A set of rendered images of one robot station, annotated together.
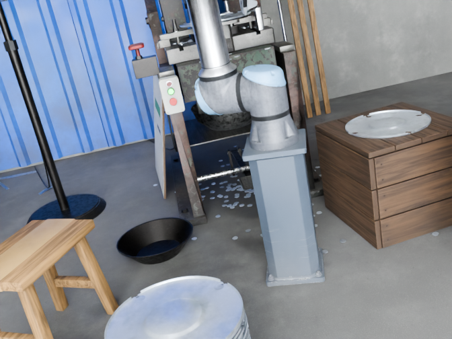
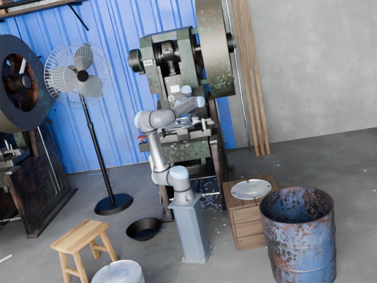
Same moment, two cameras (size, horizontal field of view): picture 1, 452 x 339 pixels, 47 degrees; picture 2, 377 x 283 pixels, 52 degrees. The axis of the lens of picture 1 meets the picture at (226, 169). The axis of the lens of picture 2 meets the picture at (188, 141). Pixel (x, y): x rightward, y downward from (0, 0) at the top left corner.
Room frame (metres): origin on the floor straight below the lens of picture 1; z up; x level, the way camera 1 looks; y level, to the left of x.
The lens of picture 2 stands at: (-0.76, -0.81, 1.65)
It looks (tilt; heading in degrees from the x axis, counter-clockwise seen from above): 19 degrees down; 14
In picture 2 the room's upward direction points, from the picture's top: 12 degrees counter-clockwise
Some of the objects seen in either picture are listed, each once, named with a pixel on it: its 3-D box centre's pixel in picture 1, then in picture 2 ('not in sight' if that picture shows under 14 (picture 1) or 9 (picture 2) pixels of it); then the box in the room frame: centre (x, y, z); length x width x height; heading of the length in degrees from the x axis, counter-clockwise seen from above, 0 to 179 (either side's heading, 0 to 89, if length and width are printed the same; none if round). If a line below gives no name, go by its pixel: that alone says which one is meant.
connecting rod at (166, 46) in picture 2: not in sight; (170, 61); (2.30, -0.07, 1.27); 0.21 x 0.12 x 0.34; 4
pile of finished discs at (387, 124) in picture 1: (387, 123); (251, 188); (1.74, -0.59, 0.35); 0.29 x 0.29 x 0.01
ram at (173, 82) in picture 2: not in sight; (176, 90); (2.26, -0.07, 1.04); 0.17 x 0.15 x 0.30; 4
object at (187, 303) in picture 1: (174, 317); (116, 276); (0.91, 0.17, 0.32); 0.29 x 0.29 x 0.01
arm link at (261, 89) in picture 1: (264, 89); (179, 177); (1.50, -0.16, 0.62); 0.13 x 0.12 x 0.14; 66
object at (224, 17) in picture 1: (214, 19); (181, 123); (2.18, -0.08, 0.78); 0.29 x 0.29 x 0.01
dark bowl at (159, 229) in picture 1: (157, 243); (145, 231); (1.80, 0.32, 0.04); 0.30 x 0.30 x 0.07
